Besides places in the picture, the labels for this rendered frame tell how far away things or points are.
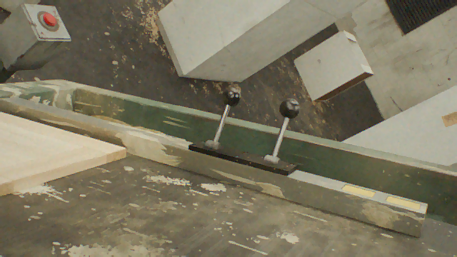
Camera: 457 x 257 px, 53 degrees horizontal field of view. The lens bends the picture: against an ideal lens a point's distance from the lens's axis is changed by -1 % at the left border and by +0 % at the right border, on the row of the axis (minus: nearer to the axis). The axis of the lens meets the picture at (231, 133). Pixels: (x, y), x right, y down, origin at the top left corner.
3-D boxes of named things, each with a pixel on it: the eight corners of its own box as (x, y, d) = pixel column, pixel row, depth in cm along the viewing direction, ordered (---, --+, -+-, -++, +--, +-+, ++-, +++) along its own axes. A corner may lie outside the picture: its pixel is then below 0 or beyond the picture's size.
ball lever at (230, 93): (206, 153, 89) (229, 90, 92) (223, 158, 87) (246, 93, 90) (198, 146, 86) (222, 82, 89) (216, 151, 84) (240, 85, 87)
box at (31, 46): (22, 38, 145) (55, 5, 136) (38, 71, 144) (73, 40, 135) (-13, 37, 134) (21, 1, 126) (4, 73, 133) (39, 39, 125)
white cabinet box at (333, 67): (306, 63, 626) (353, 35, 592) (325, 101, 615) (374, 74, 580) (293, 61, 588) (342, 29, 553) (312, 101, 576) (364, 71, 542)
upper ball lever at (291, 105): (263, 168, 84) (285, 101, 87) (282, 173, 82) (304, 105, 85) (257, 162, 81) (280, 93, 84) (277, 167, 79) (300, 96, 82)
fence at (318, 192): (16, 112, 114) (16, 96, 113) (422, 227, 74) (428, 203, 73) (-2, 115, 110) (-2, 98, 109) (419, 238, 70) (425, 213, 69)
